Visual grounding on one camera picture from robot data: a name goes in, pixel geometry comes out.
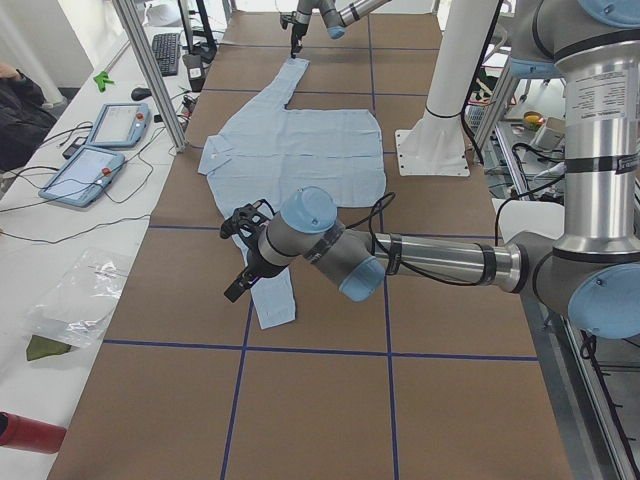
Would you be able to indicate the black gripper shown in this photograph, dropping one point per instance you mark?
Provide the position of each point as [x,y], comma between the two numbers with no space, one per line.
[259,265]
[298,31]

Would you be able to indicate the light blue button shirt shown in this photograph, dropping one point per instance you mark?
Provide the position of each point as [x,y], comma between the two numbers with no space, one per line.
[306,164]

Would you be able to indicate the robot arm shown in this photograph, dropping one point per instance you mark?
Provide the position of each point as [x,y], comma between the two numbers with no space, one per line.
[590,274]
[336,20]

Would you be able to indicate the person in dark clothes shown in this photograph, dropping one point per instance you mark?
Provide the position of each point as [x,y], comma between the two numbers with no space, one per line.
[24,121]

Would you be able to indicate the black keyboard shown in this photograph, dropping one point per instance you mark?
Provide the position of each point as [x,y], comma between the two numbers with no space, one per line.
[166,48]

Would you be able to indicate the clear plastic bag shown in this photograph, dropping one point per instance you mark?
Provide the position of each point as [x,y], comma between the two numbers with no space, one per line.
[76,310]

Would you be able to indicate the black computer mouse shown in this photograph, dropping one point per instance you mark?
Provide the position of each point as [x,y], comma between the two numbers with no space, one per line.
[140,93]

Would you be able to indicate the blue teach pendant far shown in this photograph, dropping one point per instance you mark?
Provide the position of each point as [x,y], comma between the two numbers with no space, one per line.
[119,125]

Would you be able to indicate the blue teach pendant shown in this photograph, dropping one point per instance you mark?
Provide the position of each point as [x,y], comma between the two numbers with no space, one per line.
[84,177]
[119,125]

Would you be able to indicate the blue teach pendant near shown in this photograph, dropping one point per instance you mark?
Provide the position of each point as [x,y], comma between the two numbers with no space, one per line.
[84,177]

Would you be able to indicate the green plastic clamp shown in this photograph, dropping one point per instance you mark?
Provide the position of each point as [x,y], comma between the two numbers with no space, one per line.
[102,80]

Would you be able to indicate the green cloth piece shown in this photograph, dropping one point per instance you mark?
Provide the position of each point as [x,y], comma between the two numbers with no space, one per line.
[40,347]

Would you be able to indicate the red bottle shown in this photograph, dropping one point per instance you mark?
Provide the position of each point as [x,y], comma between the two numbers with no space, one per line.
[27,434]

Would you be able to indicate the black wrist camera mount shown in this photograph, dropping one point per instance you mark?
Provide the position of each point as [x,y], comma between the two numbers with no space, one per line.
[246,220]

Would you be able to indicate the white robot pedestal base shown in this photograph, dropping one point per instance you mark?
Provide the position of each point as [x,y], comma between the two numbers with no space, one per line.
[435,145]

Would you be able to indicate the aluminium frame post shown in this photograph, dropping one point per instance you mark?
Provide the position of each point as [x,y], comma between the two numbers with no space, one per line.
[137,36]

